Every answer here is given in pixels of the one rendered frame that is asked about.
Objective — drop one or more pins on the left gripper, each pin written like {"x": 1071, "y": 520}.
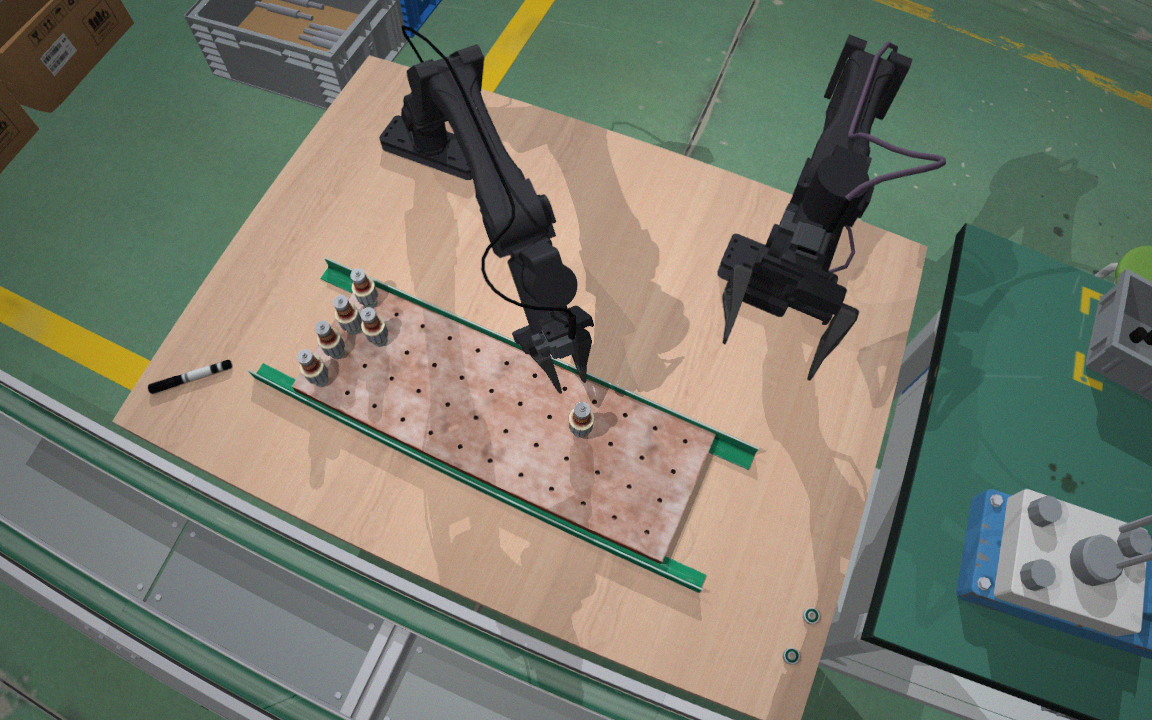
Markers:
{"x": 812, "y": 294}

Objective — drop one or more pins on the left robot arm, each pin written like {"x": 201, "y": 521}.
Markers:
{"x": 865, "y": 78}

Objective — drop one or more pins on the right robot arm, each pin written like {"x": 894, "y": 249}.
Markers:
{"x": 457, "y": 93}

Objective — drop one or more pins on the yellow floor marking stripe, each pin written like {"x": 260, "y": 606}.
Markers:
{"x": 512, "y": 40}

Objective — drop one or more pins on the yellow floor marking strip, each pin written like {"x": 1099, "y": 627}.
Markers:
{"x": 71, "y": 340}

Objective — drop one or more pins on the green and grey conveyor belt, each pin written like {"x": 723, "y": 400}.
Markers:
{"x": 248, "y": 639}

